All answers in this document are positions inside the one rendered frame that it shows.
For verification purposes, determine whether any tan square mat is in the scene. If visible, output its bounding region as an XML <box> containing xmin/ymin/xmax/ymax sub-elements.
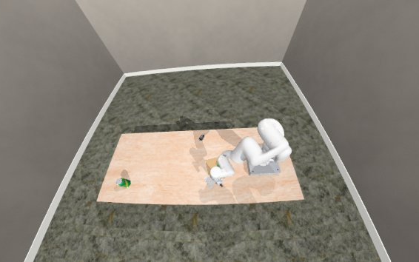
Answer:
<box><xmin>206</xmin><ymin>158</ymin><xmax>218</xmax><ymax>175</ymax></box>

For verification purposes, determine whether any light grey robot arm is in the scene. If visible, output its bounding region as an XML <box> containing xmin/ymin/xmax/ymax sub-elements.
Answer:
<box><xmin>204</xmin><ymin>118</ymin><xmax>292</xmax><ymax>189</ymax></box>

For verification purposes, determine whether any green drink can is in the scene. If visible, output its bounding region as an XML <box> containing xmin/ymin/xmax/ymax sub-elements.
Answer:
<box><xmin>116</xmin><ymin>178</ymin><xmax>131</xmax><ymax>187</ymax></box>

